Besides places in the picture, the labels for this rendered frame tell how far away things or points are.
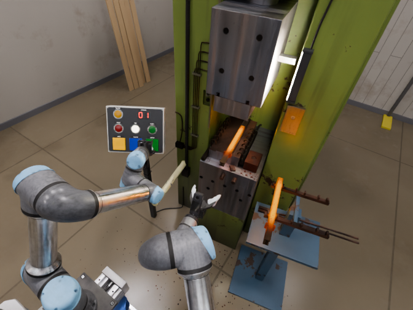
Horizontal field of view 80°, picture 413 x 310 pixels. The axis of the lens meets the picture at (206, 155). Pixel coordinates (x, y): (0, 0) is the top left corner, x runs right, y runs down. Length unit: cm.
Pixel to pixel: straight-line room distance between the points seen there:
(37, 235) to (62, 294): 24
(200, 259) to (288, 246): 81
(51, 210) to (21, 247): 180
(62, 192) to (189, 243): 41
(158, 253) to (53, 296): 45
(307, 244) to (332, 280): 87
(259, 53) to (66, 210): 94
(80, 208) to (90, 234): 162
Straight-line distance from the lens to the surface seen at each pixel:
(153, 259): 83
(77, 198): 83
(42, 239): 104
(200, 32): 140
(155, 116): 151
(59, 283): 113
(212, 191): 173
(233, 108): 131
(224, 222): 197
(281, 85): 173
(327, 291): 238
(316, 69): 130
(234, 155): 151
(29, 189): 89
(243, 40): 117
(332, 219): 276
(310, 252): 158
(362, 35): 126
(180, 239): 82
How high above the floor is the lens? 202
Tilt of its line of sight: 44 degrees down
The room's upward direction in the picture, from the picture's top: 5 degrees clockwise
